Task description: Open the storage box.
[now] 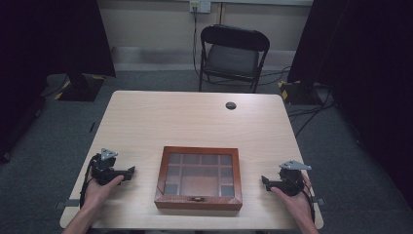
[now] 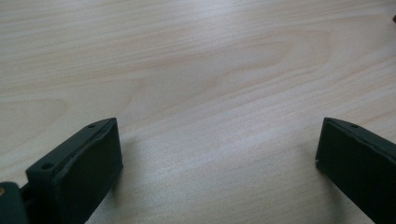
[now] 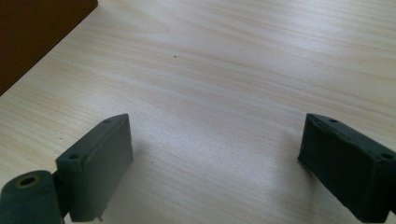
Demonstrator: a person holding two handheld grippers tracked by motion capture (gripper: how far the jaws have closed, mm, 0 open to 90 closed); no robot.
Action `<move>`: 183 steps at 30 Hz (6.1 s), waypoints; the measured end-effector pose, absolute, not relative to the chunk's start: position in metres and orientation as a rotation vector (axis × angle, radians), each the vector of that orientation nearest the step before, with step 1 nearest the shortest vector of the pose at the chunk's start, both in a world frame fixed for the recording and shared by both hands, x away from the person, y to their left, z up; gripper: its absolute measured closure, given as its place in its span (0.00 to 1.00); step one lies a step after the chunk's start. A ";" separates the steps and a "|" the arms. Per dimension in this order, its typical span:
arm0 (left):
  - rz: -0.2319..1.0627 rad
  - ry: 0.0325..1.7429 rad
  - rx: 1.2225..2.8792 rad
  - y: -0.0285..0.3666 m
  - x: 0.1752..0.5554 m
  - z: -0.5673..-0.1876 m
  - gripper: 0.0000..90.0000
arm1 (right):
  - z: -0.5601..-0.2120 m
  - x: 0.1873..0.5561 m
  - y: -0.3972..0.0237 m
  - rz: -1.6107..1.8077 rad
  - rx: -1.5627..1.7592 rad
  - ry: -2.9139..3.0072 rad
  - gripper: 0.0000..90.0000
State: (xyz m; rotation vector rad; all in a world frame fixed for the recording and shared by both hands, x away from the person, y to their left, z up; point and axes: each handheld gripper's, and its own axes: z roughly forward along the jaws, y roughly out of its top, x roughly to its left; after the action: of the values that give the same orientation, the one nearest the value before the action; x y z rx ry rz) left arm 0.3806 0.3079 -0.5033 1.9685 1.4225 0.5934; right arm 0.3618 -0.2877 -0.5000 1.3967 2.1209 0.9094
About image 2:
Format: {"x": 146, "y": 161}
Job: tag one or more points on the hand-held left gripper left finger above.
{"x": 81, "y": 174}

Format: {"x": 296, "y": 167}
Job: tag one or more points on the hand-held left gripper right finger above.
{"x": 361, "y": 168}

